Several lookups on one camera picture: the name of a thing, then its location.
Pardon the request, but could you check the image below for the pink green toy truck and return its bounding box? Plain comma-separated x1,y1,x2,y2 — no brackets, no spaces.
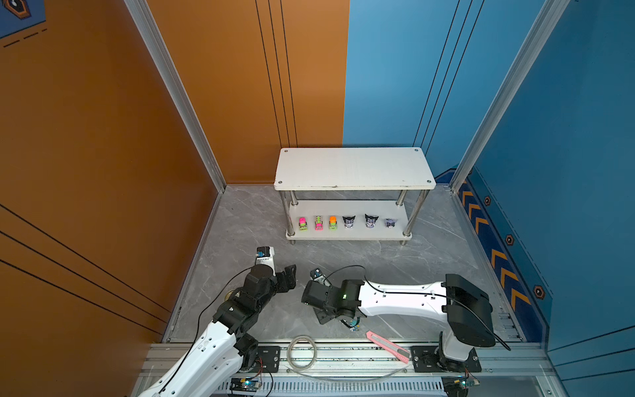
299,217,309,231

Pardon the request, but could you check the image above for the pink toy car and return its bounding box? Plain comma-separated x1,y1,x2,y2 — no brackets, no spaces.
314,215,324,231

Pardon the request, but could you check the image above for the orange green toy car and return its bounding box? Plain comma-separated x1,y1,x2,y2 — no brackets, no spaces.
328,216,337,231

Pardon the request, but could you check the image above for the black purple figurine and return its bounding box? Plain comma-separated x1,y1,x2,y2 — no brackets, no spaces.
342,216,356,229
365,214,380,229

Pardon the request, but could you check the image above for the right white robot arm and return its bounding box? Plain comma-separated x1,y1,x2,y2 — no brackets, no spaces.
302,274,499,372

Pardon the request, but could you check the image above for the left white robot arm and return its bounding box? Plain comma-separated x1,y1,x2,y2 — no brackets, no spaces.
142,264,297,396

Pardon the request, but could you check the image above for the clear coiled tube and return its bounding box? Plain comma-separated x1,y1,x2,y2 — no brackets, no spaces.
286,335,410,383

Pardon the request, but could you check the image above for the pink utility knife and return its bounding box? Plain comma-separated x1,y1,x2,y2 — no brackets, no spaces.
365,331,410,364

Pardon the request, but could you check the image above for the white two-tier shelf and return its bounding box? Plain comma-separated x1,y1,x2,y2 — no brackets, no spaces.
274,147,436,244

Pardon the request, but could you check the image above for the left green circuit board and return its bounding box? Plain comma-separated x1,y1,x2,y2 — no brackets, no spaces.
229,378,262,395

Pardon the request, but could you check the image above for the green circuit board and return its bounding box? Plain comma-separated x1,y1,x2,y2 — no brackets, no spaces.
442,377,481,397
229,378,262,395

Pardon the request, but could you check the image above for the right green circuit board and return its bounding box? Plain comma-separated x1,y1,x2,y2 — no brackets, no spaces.
442,377,481,397

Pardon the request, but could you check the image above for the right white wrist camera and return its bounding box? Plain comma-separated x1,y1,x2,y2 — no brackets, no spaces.
310,268,332,287

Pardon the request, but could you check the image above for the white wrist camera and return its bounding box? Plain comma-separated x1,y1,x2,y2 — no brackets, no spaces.
310,268,332,287
255,246,275,272

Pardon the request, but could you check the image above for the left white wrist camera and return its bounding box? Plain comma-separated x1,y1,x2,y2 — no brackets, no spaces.
255,246,275,272

